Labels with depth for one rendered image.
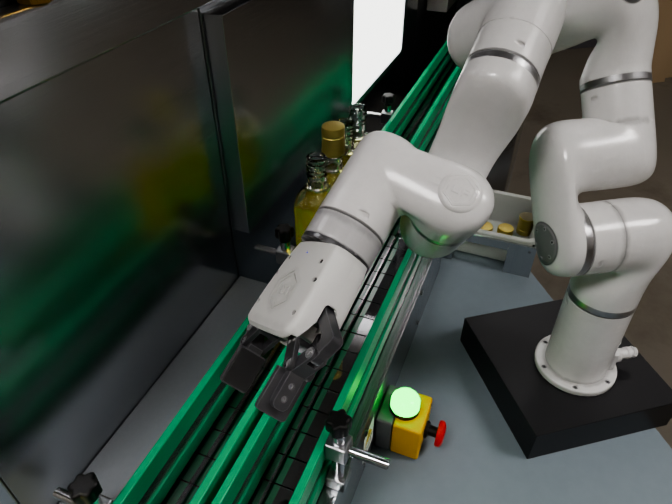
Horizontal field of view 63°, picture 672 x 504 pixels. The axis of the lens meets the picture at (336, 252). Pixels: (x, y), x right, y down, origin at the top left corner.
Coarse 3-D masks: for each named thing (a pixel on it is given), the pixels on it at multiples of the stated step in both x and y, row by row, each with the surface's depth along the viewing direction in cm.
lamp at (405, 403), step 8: (400, 392) 80; (408, 392) 80; (392, 400) 80; (400, 400) 79; (408, 400) 79; (416, 400) 80; (392, 408) 80; (400, 408) 79; (408, 408) 79; (416, 408) 79; (400, 416) 80; (408, 416) 79; (416, 416) 80
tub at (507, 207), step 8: (496, 192) 125; (504, 192) 124; (496, 200) 125; (504, 200) 125; (512, 200) 124; (520, 200) 123; (528, 200) 123; (496, 208) 126; (504, 208) 126; (512, 208) 125; (520, 208) 124; (528, 208) 124; (496, 216) 127; (504, 216) 127; (512, 216) 126; (496, 224) 127; (512, 224) 127; (480, 232) 113; (488, 232) 113; (496, 232) 113; (512, 240) 111; (520, 240) 111; (528, 240) 111
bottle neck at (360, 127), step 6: (354, 108) 90; (360, 108) 90; (366, 108) 89; (354, 114) 89; (360, 114) 88; (366, 114) 90; (354, 120) 89; (360, 120) 89; (360, 126) 90; (354, 132) 91; (360, 132) 90
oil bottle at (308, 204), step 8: (328, 184) 80; (304, 192) 79; (312, 192) 79; (320, 192) 79; (296, 200) 80; (304, 200) 79; (312, 200) 78; (320, 200) 78; (296, 208) 80; (304, 208) 79; (312, 208) 79; (296, 216) 81; (304, 216) 80; (312, 216) 80; (296, 224) 82; (304, 224) 81; (296, 232) 83; (296, 240) 84
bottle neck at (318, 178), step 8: (312, 152) 77; (320, 152) 77; (312, 160) 76; (320, 160) 76; (312, 168) 76; (320, 168) 76; (312, 176) 77; (320, 176) 77; (312, 184) 78; (320, 184) 78
